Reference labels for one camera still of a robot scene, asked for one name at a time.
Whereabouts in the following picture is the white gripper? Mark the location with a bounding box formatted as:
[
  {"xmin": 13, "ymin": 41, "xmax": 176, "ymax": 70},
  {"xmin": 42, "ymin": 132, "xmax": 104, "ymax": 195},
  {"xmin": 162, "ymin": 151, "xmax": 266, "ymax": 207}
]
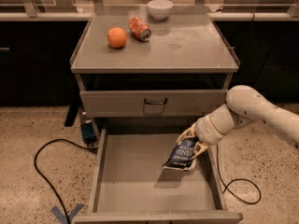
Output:
[{"xmin": 176, "ymin": 105, "xmax": 244, "ymax": 160}]

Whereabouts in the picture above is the blue chip bag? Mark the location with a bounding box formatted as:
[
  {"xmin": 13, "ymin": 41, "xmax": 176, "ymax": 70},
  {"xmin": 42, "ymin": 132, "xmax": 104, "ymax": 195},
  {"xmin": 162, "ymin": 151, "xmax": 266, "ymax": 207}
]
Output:
[{"xmin": 164, "ymin": 137, "xmax": 197, "ymax": 171}]

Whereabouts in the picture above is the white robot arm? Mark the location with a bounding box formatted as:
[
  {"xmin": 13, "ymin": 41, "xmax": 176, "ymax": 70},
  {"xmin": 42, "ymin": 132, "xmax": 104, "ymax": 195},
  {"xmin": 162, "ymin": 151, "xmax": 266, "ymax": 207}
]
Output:
[{"xmin": 177, "ymin": 85, "xmax": 299, "ymax": 159}]

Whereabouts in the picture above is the open middle drawer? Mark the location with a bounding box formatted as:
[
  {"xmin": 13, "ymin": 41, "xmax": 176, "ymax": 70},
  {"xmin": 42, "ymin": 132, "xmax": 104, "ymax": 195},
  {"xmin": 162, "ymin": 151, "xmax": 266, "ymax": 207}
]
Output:
[{"xmin": 74, "ymin": 129, "xmax": 243, "ymax": 224}]

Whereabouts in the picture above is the grey drawer cabinet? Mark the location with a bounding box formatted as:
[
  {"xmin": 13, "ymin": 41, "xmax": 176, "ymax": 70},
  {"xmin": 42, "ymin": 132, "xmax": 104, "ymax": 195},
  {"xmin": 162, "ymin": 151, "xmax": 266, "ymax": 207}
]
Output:
[{"xmin": 71, "ymin": 6, "xmax": 239, "ymax": 134}]

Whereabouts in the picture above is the closed top drawer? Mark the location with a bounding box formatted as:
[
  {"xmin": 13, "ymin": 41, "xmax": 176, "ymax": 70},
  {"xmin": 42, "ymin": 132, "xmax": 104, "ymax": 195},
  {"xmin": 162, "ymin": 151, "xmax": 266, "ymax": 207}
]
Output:
[{"xmin": 80, "ymin": 90, "xmax": 226, "ymax": 118}]

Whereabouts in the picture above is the dark back counter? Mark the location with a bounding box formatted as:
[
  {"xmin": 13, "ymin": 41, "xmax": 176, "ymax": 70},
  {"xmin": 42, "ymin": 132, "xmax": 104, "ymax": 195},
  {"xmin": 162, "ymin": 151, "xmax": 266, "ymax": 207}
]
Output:
[{"xmin": 0, "ymin": 20, "xmax": 299, "ymax": 105}]

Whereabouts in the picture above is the blue power box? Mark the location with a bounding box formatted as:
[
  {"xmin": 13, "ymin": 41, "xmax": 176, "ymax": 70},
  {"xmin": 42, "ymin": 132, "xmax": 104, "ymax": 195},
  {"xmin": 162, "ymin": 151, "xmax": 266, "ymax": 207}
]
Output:
[{"xmin": 80, "ymin": 120, "xmax": 97, "ymax": 144}]

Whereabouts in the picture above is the orange soda can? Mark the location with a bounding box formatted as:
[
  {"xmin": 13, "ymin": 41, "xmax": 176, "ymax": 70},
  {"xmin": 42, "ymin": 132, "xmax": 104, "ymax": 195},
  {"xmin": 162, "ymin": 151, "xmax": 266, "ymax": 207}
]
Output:
[{"xmin": 129, "ymin": 17, "xmax": 151, "ymax": 42}]

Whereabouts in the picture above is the orange fruit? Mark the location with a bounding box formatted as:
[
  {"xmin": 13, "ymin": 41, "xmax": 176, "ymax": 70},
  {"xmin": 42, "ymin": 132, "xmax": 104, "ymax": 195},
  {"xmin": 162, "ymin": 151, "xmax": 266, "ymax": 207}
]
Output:
[{"xmin": 107, "ymin": 27, "xmax": 127, "ymax": 49}]

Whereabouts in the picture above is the white bowl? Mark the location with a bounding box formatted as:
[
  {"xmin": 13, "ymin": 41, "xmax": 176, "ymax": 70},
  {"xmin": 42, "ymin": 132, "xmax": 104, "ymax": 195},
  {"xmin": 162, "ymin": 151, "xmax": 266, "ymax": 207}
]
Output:
[{"xmin": 148, "ymin": 0, "xmax": 174, "ymax": 21}]

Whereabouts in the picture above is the blue tape cross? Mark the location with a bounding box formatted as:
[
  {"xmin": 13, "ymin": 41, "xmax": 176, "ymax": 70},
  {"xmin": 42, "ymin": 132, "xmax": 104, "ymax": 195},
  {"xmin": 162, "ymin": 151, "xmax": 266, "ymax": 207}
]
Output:
[{"xmin": 51, "ymin": 203, "xmax": 84, "ymax": 224}]

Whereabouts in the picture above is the black cable right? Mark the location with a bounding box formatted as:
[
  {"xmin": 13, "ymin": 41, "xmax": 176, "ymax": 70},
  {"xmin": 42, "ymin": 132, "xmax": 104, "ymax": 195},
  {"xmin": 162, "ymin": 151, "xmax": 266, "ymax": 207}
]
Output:
[{"xmin": 214, "ymin": 143, "xmax": 262, "ymax": 205}]

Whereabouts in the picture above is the black cable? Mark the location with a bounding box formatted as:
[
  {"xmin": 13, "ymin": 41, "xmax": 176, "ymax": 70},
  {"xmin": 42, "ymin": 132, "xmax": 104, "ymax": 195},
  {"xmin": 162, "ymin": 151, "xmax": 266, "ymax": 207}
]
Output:
[
  {"xmin": 33, "ymin": 138, "xmax": 99, "ymax": 224},
  {"xmin": 214, "ymin": 143, "xmax": 262, "ymax": 205}
]

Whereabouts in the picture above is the black drawer handle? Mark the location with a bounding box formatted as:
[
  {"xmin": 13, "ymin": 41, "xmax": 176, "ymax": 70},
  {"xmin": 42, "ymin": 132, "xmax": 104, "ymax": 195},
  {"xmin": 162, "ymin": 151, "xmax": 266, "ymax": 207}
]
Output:
[{"xmin": 144, "ymin": 98, "xmax": 168, "ymax": 105}]

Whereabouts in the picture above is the black cable left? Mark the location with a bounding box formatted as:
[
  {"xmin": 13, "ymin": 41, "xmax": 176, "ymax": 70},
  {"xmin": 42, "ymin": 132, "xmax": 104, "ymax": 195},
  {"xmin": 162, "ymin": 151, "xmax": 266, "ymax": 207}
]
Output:
[{"xmin": 33, "ymin": 138, "xmax": 99, "ymax": 224}]

